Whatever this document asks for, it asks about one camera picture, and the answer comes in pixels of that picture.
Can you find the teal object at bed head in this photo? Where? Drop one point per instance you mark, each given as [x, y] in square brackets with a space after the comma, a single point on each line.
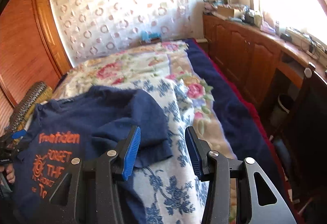
[150, 38]

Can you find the circle-patterned sheer curtain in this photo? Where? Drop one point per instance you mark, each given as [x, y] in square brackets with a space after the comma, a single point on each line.
[92, 28]

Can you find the navy blue printed t-shirt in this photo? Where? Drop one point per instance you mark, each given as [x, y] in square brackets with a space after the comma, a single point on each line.
[85, 127]

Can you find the navy blue bed blanket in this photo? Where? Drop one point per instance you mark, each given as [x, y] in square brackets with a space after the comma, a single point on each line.
[240, 121]

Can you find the long wooden sideboard cabinet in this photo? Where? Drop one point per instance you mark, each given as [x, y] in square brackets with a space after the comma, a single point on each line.
[249, 57]

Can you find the dark chair with round knob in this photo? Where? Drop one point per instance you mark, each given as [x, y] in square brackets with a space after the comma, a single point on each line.
[302, 145]

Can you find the wooden louvered wardrobe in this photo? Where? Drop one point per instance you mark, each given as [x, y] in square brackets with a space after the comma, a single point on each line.
[31, 51]

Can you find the pink floral bed sheet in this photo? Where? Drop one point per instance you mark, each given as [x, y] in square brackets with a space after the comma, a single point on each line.
[164, 71]

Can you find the dark circle-patterned pillow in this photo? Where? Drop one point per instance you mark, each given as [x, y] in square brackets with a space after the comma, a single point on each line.
[36, 94]

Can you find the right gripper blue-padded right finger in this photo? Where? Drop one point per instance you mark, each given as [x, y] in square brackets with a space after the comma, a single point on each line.
[213, 167]

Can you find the cardboard box on sideboard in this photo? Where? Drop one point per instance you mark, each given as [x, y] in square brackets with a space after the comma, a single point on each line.
[228, 12]

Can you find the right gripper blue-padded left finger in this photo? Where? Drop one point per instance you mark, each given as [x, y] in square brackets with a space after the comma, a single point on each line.
[102, 177]

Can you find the blue floral white towel blanket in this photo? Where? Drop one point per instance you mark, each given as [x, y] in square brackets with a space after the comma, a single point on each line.
[168, 190]

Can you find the person's left hand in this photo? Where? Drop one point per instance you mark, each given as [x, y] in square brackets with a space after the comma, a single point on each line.
[10, 172]

